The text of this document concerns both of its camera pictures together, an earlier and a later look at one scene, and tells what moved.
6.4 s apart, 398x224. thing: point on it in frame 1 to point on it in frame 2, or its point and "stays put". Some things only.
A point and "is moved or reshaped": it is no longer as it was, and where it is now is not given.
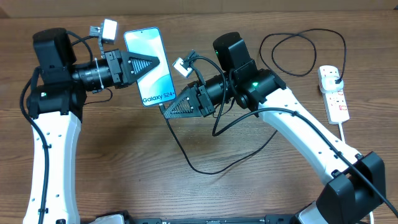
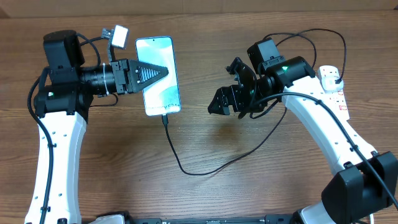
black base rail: [120, 218] stays put
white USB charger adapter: [328, 85] stays put
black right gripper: [207, 107] to [224, 96]
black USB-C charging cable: [281, 69] to [270, 137]
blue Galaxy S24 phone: [156, 86] is moved or reshaped
